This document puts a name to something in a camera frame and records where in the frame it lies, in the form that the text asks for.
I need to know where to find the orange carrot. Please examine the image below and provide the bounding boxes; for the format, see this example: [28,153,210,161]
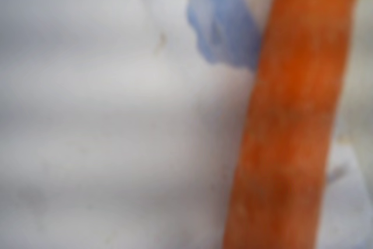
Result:
[223,0,364,249]

